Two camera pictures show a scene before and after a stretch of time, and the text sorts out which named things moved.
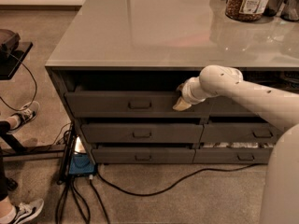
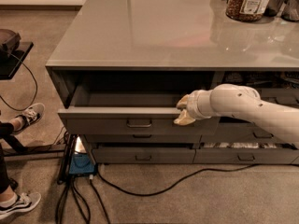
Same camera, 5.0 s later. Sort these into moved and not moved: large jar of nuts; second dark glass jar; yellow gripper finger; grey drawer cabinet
Moved: yellow gripper finger
Not moved: second dark glass jar; grey drawer cabinet; large jar of nuts
